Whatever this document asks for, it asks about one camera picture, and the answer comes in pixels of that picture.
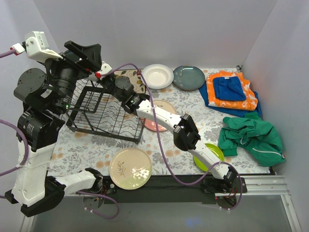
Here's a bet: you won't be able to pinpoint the white bowl plate front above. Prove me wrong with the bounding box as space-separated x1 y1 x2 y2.
86 72 98 81

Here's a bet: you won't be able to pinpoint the white bowl plate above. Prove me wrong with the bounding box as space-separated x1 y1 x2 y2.
86 72 98 81
142 64 174 89

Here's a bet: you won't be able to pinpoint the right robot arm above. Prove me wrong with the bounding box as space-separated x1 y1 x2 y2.
95 73 238 193

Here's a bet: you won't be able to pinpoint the dark blue cloth underneath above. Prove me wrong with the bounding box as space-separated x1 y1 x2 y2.
198 83 262 117

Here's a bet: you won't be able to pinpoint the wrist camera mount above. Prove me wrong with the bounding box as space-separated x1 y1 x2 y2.
95 61 112 79
10 31 63 63

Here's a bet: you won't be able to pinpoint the cream green plate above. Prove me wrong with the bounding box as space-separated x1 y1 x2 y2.
109 147 152 190

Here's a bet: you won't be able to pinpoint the black wire dish rack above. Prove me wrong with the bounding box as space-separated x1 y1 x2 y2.
66 79 144 143

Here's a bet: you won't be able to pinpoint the orange floral cloth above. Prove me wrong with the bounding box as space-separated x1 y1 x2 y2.
206 71 258 111

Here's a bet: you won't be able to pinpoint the small teal plate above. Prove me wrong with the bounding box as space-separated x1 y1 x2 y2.
173 65 206 91

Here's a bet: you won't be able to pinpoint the lime green plate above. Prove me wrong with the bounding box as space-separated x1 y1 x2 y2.
194 143 225 172

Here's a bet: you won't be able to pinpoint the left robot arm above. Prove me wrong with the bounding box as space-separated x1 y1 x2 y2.
4 39 103 217

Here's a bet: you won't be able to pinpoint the pink cream plate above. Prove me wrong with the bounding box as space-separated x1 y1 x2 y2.
137 100 180 132

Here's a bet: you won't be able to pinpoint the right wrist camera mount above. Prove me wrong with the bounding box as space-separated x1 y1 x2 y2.
95 61 112 79

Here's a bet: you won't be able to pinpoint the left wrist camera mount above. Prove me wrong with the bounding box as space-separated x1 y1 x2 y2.
10 31 63 63

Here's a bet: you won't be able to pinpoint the blue folded cloth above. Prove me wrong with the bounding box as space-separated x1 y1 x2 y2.
213 76 246 102

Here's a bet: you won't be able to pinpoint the square floral plate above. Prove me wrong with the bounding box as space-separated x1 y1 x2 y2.
115 69 146 94

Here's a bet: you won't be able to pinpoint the green jacket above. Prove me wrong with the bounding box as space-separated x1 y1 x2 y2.
218 112 285 167

